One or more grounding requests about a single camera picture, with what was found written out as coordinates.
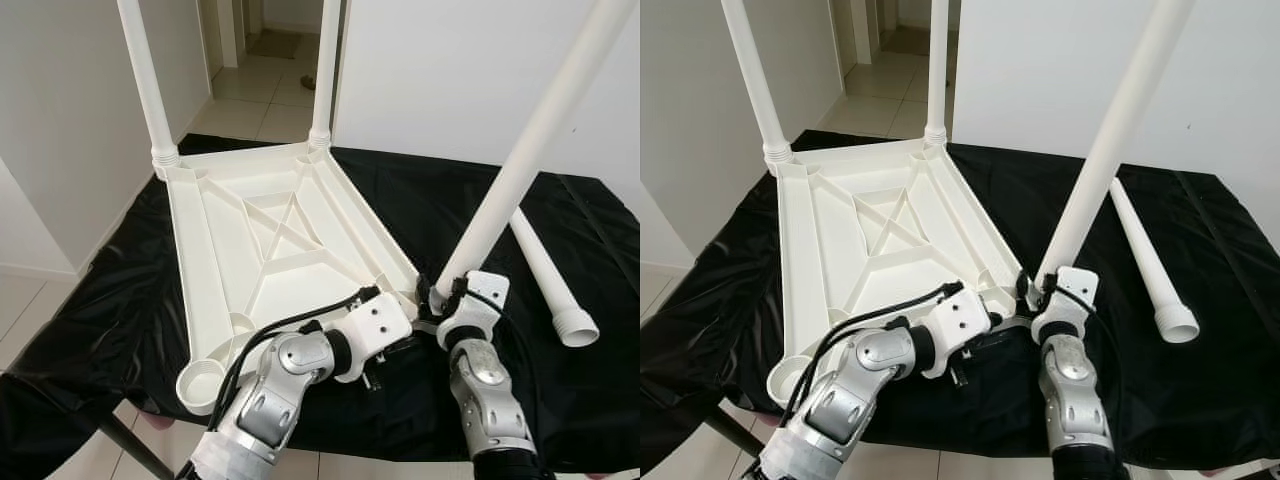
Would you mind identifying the white plastic table top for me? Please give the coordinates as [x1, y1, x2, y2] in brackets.
[765, 138, 1046, 413]
[165, 140, 443, 416]

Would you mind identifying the black table cloth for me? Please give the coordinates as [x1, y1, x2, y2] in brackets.
[0, 135, 641, 480]
[640, 130, 1280, 480]

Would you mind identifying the black table leg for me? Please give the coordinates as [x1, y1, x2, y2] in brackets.
[705, 405, 766, 461]
[98, 415, 173, 480]

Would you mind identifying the brown door mat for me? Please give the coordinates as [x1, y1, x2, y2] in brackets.
[248, 30, 301, 59]
[880, 28, 931, 56]

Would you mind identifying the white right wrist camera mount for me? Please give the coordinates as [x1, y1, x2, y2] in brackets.
[1030, 265, 1099, 341]
[437, 270, 511, 346]

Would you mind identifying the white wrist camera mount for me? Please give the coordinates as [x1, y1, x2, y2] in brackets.
[345, 292, 416, 376]
[925, 285, 993, 379]
[1030, 265, 1099, 341]
[437, 270, 511, 346]

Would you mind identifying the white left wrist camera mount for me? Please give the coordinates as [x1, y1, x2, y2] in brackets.
[345, 292, 416, 376]
[925, 285, 993, 379]

